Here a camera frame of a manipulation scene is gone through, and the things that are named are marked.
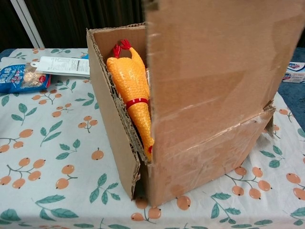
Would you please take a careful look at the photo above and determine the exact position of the white product backing card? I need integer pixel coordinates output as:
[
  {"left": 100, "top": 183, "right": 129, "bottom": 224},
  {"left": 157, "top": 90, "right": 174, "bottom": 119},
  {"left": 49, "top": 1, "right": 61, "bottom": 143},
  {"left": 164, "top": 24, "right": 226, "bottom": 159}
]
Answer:
[{"left": 30, "top": 56, "right": 91, "bottom": 77}]

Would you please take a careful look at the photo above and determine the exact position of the brown cardboard shipping box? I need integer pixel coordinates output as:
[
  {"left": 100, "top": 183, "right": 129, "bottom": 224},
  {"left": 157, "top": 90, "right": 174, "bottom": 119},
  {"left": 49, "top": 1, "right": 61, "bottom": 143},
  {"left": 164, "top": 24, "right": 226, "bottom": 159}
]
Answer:
[{"left": 85, "top": 0, "right": 305, "bottom": 208}]

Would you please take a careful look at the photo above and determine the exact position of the blue snack bag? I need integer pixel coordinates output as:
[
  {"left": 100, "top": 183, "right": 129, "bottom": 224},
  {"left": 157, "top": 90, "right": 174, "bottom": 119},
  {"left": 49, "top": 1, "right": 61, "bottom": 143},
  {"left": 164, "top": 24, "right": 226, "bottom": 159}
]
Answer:
[{"left": 0, "top": 63, "right": 52, "bottom": 94}]

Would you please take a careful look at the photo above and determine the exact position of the yellow rubber chicken toy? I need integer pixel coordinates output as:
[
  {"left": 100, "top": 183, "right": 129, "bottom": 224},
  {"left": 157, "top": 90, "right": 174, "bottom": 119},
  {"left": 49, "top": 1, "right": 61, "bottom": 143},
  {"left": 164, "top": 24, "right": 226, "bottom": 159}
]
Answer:
[{"left": 106, "top": 39, "right": 155, "bottom": 163}]

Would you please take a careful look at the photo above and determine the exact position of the black pleated curtain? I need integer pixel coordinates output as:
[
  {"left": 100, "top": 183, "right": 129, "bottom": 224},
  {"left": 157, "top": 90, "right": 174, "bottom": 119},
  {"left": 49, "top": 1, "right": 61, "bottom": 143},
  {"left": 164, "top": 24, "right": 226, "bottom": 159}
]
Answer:
[{"left": 0, "top": 0, "right": 305, "bottom": 53}]

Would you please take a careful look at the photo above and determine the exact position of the white frame pole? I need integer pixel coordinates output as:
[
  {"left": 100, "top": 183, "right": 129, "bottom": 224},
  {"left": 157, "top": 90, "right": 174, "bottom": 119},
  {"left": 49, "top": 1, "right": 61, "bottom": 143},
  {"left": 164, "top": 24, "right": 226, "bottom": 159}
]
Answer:
[{"left": 10, "top": 0, "right": 45, "bottom": 48}]

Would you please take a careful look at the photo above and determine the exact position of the white blue soap box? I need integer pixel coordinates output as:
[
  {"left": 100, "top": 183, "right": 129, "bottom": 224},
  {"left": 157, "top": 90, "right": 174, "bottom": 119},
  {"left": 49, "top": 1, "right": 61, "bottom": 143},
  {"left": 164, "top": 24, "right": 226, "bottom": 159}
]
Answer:
[{"left": 282, "top": 61, "right": 305, "bottom": 83}]

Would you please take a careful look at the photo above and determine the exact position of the floral orange fruit tablecloth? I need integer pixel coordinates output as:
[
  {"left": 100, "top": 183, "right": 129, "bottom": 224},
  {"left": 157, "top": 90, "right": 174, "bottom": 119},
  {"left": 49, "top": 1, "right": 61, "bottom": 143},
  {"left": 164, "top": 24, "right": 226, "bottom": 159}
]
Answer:
[{"left": 0, "top": 46, "right": 305, "bottom": 229}]

